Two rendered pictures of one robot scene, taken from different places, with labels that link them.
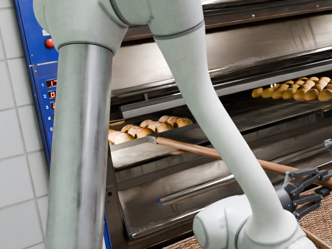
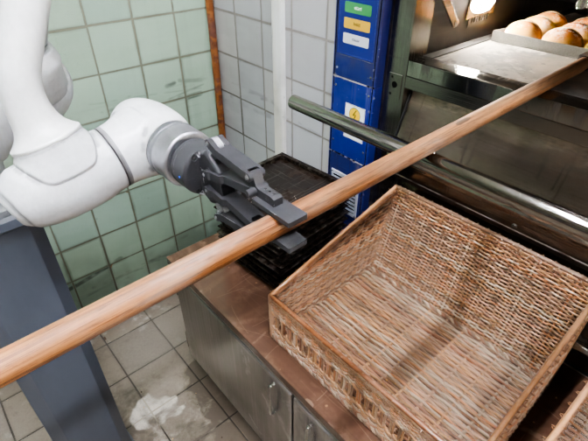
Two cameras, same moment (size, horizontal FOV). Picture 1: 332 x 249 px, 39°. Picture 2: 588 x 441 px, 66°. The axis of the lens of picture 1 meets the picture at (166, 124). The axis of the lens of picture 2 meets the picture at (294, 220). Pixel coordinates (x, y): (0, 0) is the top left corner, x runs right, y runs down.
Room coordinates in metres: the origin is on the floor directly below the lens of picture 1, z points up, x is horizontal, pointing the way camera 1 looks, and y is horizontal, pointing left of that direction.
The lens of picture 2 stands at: (1.09, -0.84, 1.51)
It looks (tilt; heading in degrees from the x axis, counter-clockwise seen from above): 36 degrees down; 77
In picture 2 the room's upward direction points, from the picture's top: straight up
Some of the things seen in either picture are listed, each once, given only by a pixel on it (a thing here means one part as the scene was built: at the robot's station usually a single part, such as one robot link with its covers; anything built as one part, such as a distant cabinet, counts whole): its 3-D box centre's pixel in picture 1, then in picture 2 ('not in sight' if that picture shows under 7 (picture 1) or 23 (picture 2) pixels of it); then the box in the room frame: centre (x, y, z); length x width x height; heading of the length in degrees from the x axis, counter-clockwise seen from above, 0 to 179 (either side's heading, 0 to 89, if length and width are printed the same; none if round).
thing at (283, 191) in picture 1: (283, 199); (209, 172); (1.10, -0.26, 1.19); 0.09 x 0.07 x 0.08; 119
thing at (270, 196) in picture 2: (318, 171); (264, 186); (1.16, -0.37, 1.23); 0.05 x 0.01 x 0.03; 119
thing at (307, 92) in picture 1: (313, 87); not in sight; (2.71, -0.89, 1.21); 0.61 x 0.48 x 0.06; 28
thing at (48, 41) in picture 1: (49, 38); not in sight; (1.52, 0.32, 1.67); 0.03 x 0.02 x 0.06; 118
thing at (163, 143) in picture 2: not in sight; (183, 155); (1.07, -0.20, 1.19); 0.09 x 0.06 x 0.09; 29
